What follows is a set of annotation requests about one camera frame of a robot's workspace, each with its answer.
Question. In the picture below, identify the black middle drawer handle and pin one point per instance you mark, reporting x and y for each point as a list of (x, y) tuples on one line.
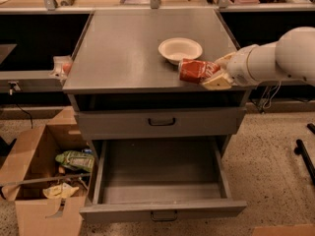
[(164, 216)]

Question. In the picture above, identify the black drawer handle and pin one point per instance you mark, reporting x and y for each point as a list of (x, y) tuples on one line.
[(164, 216), (161, 122)]

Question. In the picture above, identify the grey drawer cabinet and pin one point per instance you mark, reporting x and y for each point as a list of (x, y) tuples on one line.
[(118, 66)]

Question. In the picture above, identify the red coke can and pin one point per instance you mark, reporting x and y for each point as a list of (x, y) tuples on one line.
[(194, 71)]

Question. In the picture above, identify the yellow snack bag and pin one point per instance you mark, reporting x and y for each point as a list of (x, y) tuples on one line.
[(62, 191)]

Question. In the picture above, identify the green chip bag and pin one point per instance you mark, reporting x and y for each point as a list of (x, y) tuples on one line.
[(76, 160)]

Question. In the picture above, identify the black top drawer handle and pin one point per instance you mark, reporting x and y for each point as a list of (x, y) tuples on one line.
[(161, 122)]

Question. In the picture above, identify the brown cardboard box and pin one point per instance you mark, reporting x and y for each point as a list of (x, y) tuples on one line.
[(31, 167)]

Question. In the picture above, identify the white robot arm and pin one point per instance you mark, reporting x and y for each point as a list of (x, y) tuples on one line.
[(291, 58)]

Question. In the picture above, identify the black floor bar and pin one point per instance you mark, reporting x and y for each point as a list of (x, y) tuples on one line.
[(300, 149)]

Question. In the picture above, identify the open grey middle drawer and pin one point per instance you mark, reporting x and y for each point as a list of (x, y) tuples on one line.
[(136, 177)]

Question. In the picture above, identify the closed grey top drawer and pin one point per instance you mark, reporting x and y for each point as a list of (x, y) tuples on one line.
[(133, 124)]

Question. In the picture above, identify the white paper bowl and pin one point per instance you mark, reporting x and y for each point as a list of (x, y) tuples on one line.
[(174, 50)]

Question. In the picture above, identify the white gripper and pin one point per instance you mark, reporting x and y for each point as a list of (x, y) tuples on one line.
[(238, 66)]

